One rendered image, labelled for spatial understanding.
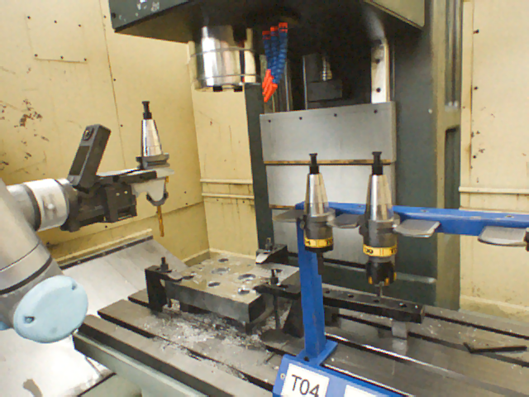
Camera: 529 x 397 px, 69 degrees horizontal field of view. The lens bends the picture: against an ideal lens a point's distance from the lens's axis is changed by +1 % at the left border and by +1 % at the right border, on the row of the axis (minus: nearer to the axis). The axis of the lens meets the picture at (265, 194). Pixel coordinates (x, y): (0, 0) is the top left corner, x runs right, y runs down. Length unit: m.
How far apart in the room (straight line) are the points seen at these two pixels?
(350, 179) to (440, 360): 0.60
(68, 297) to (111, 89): 1.50
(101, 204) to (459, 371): 0.72
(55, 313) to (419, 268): 1.04
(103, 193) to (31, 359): 0.91
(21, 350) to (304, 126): 1.17
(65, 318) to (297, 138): 0.98
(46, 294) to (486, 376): 0.73
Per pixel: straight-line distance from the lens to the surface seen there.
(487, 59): 1.54
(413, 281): 1.30
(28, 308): 0.51
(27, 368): 1.50
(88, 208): 0.70
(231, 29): 0.88
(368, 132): 1.21
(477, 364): 0.90
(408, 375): 0.84
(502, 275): 1.65
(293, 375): 0.75
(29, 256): 0.51
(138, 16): 0.84
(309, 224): 0.66
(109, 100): 1.92
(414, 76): 1.21
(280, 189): 1.40
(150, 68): 2.08
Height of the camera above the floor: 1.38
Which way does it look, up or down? 10 degrees down
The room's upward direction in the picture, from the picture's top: 5 degrees counter-clockwise
